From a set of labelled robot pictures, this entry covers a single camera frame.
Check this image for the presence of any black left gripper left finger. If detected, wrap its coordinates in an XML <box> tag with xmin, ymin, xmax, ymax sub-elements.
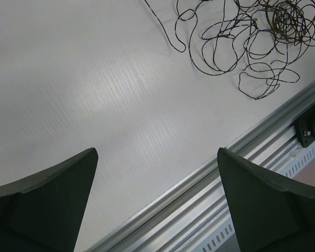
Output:
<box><xmin>0</xmin><ymin>148</ymin><xmax>98</xmax><ymax>251</ymax></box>

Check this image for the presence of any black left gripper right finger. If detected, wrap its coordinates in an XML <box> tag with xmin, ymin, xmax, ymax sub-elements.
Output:
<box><xmin>216</xmin><ymin>147</ymin><xmax>315</xmax><ymax>252</ymax></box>

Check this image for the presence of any brown yellow wire ball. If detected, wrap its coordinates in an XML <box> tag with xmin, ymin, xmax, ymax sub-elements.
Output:
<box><xmin>144</xmin><ymin>0</ymin><xmax>315</xmax><ymax>100</ymax></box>

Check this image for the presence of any white slotted cable duct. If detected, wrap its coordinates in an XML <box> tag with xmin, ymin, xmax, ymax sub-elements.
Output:
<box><xmin>199</xmin><ymin>140</ymin><xmax>315</xmax><ymax>252</ymax></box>

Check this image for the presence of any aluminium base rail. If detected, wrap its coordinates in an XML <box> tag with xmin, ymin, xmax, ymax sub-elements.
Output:
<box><xmin>91</xmin><ymin>82</ymin><xmax>315</xmax><ymax>251</ymax></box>

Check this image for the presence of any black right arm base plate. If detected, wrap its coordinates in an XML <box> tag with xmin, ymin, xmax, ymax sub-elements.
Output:
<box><xmin>294</xmin><ymin>104</ymin><xmax>315</xmax><ymax>148</ymax></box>

